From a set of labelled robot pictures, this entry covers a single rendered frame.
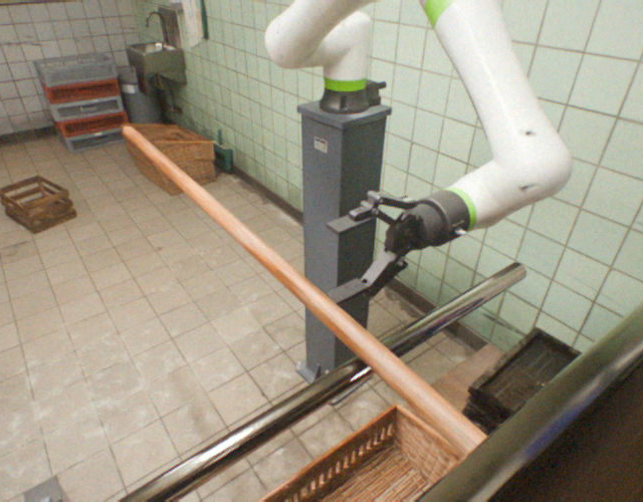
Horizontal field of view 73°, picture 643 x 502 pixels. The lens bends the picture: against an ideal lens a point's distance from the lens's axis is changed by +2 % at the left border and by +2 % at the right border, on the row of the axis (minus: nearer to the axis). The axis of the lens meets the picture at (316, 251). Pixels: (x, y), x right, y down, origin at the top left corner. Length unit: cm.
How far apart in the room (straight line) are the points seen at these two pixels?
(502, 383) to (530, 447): 88
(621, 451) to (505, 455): 7
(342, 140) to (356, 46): 24
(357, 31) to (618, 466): 115
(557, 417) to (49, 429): 206
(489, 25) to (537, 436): 74
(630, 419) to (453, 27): 72
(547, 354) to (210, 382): 141
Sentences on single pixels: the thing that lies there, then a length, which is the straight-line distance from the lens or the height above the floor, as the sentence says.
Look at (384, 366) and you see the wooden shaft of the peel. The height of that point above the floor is 120.
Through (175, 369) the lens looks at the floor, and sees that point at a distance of 217.
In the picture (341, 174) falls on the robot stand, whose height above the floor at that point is 104.
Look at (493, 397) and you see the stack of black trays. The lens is 103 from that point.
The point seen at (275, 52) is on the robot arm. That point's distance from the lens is 121.
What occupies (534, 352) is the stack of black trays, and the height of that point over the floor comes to 80.
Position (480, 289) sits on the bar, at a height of 117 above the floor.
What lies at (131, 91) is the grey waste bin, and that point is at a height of 45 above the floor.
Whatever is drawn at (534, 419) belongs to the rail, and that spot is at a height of 143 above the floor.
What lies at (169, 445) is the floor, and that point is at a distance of 194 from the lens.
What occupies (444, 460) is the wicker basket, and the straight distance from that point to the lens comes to 104.
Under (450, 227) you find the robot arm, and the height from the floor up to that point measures 120.
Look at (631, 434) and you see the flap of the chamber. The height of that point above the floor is 141.
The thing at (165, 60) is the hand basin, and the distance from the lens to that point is 420.
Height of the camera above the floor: 159
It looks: 35 degrees down
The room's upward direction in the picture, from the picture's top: straight up
